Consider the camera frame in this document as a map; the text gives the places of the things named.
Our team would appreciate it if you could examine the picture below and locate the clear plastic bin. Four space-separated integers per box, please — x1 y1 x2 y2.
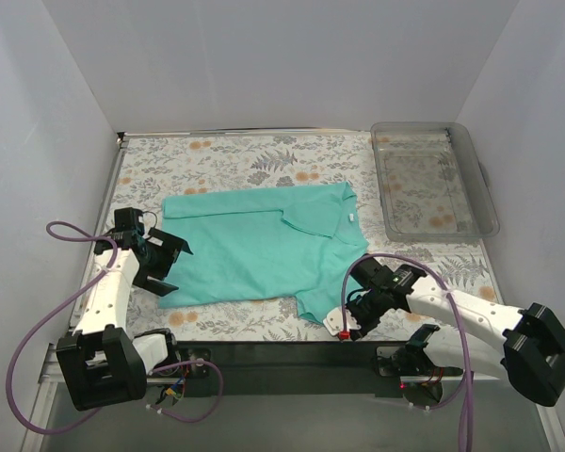
370 121 500 243

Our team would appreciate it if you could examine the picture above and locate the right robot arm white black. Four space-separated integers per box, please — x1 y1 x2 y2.
339 254 565 407

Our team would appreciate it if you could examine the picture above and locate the teal green t-shirt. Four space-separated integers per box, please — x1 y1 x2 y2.
158 182 367 323

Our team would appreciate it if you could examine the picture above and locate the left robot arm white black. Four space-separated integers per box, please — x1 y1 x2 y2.
56 207 190 412

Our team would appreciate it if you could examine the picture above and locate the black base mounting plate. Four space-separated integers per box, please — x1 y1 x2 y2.
168 341 461 397

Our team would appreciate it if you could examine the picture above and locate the floral patterned table mat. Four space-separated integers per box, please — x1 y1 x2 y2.
106 133 501 341

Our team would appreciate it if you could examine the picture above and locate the aluminium frame rail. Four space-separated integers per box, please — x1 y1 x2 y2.
40 342 547 383

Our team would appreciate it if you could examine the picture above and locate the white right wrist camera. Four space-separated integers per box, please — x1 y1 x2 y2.
323 307 361 341

